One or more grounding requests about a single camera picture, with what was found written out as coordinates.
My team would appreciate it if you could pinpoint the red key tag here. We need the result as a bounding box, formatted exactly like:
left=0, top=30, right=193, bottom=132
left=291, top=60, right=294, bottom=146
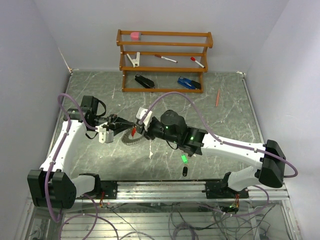
left=131, top=127, right=137, bottom=138

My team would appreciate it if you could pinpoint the metal disc with keyrings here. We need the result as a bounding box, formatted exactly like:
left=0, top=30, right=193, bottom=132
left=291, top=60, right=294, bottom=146
left=121, top=129, right=145, bottom=146

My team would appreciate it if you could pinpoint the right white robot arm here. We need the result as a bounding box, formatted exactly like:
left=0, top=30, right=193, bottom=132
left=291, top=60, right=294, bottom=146
left=136, top=107, right=285, bottom=198

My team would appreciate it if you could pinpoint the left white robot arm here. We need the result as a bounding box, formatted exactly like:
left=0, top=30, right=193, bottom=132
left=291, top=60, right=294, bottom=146
left=27, top=95, right=135, bottom=209

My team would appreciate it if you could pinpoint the green key tag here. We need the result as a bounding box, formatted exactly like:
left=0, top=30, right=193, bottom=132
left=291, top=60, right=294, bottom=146
left=181, top=154, right=189, bottom=165

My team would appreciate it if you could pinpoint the black stapler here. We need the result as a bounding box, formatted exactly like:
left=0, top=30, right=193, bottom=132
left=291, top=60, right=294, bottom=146
left=134, top=74, right=155, bottom=89

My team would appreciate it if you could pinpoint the blue stapler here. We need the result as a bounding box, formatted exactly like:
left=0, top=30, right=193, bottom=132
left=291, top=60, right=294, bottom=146
left=177, top=76, right=202, bottom=90

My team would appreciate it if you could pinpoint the white plastic clip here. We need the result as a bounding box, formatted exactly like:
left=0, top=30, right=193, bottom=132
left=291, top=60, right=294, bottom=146
left=126, top=52, right=141, bottom=68

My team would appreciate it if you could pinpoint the wooden three-tier shelf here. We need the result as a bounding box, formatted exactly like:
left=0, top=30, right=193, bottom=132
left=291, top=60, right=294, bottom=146
left=116, top=29, right=214, bottom=93

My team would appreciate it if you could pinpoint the orange pencil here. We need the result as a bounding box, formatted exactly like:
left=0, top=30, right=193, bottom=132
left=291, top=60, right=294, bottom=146
left=215, top=88, right=221, bottom=107

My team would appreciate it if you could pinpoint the red-capped marker left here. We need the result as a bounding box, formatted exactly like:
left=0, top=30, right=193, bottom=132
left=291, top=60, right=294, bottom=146
left=154, top=54, right=178, bottom=64

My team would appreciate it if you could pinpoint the red-capped marker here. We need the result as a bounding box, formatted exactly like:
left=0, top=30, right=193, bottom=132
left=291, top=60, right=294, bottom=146
left=190, top=56, right=205, bottom=68
left=154, top=54, right=178, bottom=64

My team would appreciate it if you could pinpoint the red-capped marker right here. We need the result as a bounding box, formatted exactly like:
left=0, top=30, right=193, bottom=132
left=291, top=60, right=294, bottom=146
left=190, top=56, right=205, bottom=68

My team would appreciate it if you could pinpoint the pink eraser block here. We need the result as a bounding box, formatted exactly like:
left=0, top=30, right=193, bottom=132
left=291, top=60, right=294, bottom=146
left=130, top=31, right=142, bottom=41

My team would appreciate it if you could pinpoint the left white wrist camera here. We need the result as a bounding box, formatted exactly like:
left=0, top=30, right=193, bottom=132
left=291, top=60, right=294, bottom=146
left=95, top=124, right=114, bottom=144

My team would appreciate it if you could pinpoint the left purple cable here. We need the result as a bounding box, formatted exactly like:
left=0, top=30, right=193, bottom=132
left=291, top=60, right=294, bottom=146
left=44, top=93, right=120, bottom=240

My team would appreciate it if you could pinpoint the purple cable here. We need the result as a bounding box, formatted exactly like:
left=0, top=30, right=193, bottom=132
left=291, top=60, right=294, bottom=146
left=138, top=91, right=299, bottom=218
left=44, top=93, right=120, bottom=240

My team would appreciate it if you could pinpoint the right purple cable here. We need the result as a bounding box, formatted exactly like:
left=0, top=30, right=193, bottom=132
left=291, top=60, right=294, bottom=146
left=138, top=91, right=299, bottom=218

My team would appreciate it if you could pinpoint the aluminium mounting rail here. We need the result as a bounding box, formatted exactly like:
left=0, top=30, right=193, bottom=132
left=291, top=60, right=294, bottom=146
left=26, top=178, right=291, bottom=202

